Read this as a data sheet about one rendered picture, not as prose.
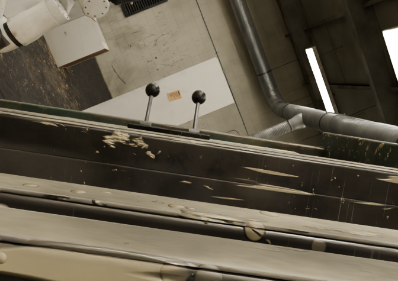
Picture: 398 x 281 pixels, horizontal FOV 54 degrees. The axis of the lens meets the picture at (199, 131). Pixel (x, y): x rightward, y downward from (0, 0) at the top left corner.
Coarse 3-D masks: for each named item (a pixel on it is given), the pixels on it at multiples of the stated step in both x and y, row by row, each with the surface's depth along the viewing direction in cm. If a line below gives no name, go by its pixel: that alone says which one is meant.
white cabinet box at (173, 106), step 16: (208, 64) 455; (160, 80) 455; (176, 80) 456; (192, 80) 457; (208, 80) 458; (224, 80) 459; (128, 96) 455; (144, 96) 456; (160, 96) 457; (176, 96) 458; (208, 96) 460; (224, 96) 461; (96, 112) 455; (112, 112) 456; (128, 112) 457; (144, 112) 458; (160, 112) 459; (176, 112) 461; (192, 112) 462; (208, 112) 463
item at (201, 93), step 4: (196, 92) 99; (200, 92) 99; (192, 96) 99; (196, 96) 98; (200, 96) 98; (204, 96) 99; (192, 100) 100; (196, 100) 99; (200, 100) 99; (204, 100) 99; (196, 104) 99; (200, 104) 100; (196, 108) 98; (196, 112) 98; (196, 116) 97; (196, 120) 97; (196, 124) 96; (192, 128) 95; (196, 128) 96; (192, 132) 94; (196, 132) 95
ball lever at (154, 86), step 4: (148, 84) 99; (152, 84) 99; (156, 84) 99; (148, 88) 98; (152, 88) 98; (156, 88) 98; (148, 92) 98; (152, 92) 98; (156, 92) 99; (152, 96) 99; (152, 100) 98; (148, 104) 97; (148, 108) 97; (148, 112) 96; (148, 116) 96; (148, 120) 96; (140, 124) 94; (144, 124) 94; (148, 124) 94
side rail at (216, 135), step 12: (12, 108) 115; (24, 108) 115; (36, 108) 115; (48, 108) 116; (60, 108) 118; (96, 120) 116; (108, 120) 116; (120, 120) 116; (132, 120) 116; (204, 132) 117; (216, 132) 118; (252, 144) 118; (264, 144) 118; (276, 144) 118; (288, 144) 118; (300, 144) 121
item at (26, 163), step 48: (0, 144) 41; (48, 144) 41; (96, 144) 41; (144, 144) 41; (192, 144) 41; (144, 192) 41; (192, 192) 41; (240, 192) 42; (288, 192) 42; (336, 192) 42; (384, 192) 42
